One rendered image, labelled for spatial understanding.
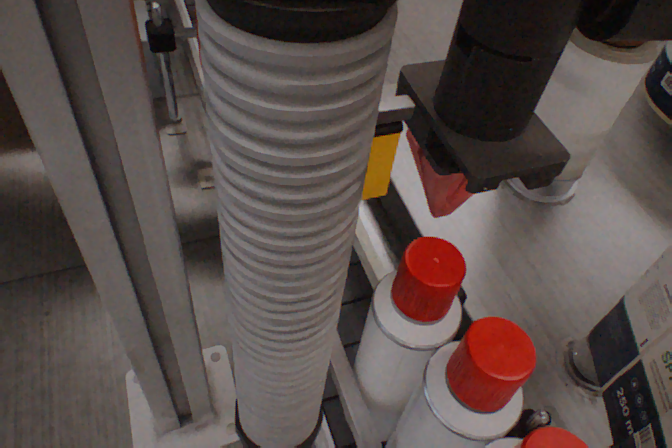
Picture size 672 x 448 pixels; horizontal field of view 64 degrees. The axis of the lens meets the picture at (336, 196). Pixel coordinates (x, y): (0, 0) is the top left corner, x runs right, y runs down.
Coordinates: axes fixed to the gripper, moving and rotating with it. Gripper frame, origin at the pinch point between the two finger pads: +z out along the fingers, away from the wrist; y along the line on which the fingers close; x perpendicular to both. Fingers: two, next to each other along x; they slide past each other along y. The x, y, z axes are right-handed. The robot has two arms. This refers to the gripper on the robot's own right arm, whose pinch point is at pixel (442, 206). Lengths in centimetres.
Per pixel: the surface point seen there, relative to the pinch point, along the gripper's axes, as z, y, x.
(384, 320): -2.8, -8.5, 8.7
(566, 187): 11.8, 7.1, -22.2
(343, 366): 5.3, -7.2, 9.7
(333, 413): 13.5, -7.5, 9.7
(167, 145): 19.1, 31.2, 17.5
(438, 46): 19, 45, -27
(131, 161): -12.6, -3.2, 19.7
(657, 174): 13.8, 7.3, -36.8
